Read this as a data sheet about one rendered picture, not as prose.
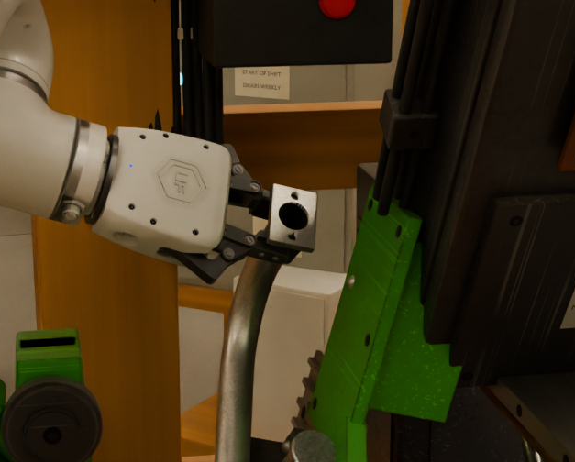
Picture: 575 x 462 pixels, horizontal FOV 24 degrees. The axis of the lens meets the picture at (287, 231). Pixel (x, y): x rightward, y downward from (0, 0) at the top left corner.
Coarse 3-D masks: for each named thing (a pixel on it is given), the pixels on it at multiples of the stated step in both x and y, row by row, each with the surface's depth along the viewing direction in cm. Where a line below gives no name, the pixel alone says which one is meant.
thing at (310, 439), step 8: (304, 432) 105; (312, 432) 105; (320, 432) 105; (296, 440) 104; (304, 440) 104; (312, 440) 104; (320, 440) 105; (328, 440) 105; (296, 448) 104; (304, 448) 104; (312, 448) 104; (320, 448) 104; (328, 448) 104; (288, 456) 105; (296, 456) 103; (304, 456) 103; (312, 456) 104; (320, 456) 104; (328, 456) 104
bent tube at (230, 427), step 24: (288, 192) 111; (312, 192) 112; (288, 216) 113; (312, 216) 111; (288, 240) 109; (312, 240) 110; (264, 264) 115; (240, 288) 118; (264, 288) 117; (240, 312) 118; (240, 336) 118; (240, 360) 117; (240, 384) 116; (240, 408) 114; (216, 432) 114; (240, 432) 113; (216, 456) 112; (240, 456) 112
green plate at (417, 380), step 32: (384, 224) 105; (416, 224) 100; (352, 256) 112; (384, 256) 104; (416, 256) 102; (352, 288) 110; (384, 288) 102; (416, 288) 103; (352, 320) 108; (384, 320) 102; (416, 320) 104; (352, 352) 107; (384, 352) 104; (416, 352) 104; (448, 352) 105; (320, 384) 113; (352, 384) 105; (384, 384) 105; (416, 384) 105; (448, 384) 106; (320, 416) 111; (352, 416) 103; (416, 416) 106
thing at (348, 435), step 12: (348, 420) 104; (336, 432) 105; (348, 432) 103; (360, 432) 103; (336, 444) 105; (348, 444) 102; (360, 444) 103; (336, 456) 104; (348, 456) 102; (360, 456) 102
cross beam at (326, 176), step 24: (240, 120) 143; (264, 120) 144; (288, 120) 144; (312, 120) 145; (336, 120) 145; (360, 120) 146; (240, 144) 144; (264, 144) 145; (288, 144) 145; (312, 144) 146; (336, 144) 146; (360, 144) 147; (264, 168) 145; (288, 168) 146; (312, 168) 146; (336, 168) 147
